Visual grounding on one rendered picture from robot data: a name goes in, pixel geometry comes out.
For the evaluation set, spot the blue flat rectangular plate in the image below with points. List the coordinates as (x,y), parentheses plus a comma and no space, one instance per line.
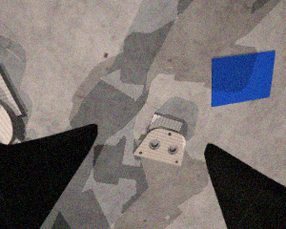
(242,77)

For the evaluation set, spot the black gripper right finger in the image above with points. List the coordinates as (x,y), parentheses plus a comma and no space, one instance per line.
(247,198)

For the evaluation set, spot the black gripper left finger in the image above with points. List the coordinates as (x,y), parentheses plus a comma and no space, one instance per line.
(35,173)

